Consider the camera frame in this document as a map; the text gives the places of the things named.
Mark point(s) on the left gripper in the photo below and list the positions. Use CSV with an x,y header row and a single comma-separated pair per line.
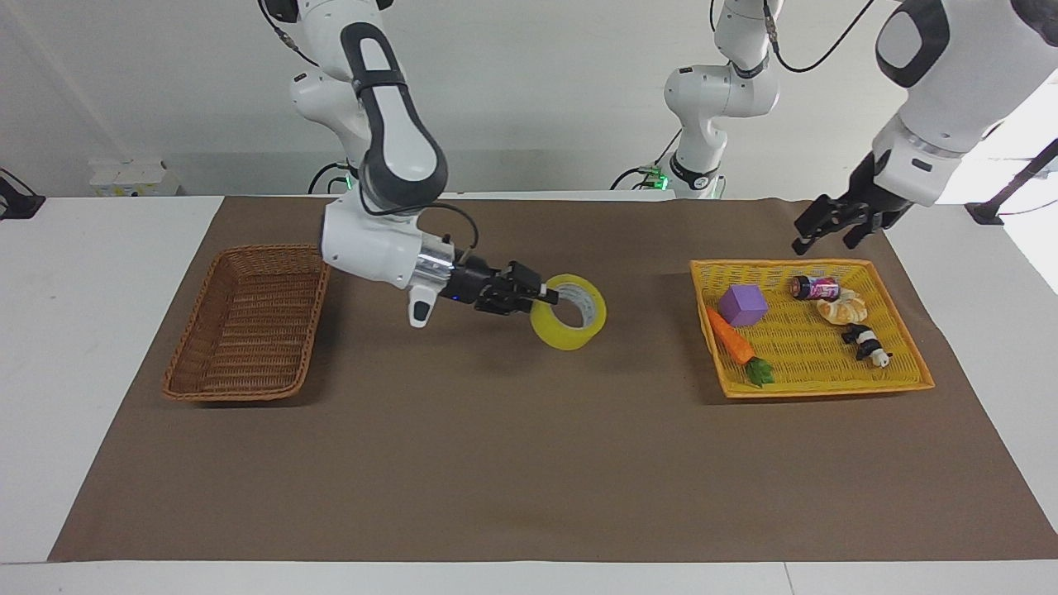
x,y
876,197

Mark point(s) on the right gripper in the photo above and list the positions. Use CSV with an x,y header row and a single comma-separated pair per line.
x,y
473,283

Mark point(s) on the yellow tape roll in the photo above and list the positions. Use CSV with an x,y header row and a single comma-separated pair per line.
x,y
562,335

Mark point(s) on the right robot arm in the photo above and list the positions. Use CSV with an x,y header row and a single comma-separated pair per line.
x,y
388,124

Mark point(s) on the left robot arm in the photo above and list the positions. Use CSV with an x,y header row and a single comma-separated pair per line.
x,y
950,74

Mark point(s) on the yellow woven basket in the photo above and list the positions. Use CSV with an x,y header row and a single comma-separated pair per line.
x,y
818,364

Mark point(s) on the brown wicker basket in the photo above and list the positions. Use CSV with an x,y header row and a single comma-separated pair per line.
x,y
248,330

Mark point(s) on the small dark can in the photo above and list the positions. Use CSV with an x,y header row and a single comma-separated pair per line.
x,y
814,288

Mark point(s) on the toy bread roll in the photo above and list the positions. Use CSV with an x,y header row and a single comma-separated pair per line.
x,y
843,308

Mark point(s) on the black and white toy panda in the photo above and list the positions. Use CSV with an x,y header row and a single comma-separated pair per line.
x,y
866,340

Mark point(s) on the purple cube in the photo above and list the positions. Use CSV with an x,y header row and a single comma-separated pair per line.
x,y
742,304

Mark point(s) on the black stand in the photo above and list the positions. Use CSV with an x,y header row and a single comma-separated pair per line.
x,y
16,202
988,211

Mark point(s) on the orange toy carrot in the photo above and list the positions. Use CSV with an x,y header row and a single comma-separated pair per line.
x,y
729,335

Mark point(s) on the white box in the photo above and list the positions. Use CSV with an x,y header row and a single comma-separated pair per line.
x,y
132,178

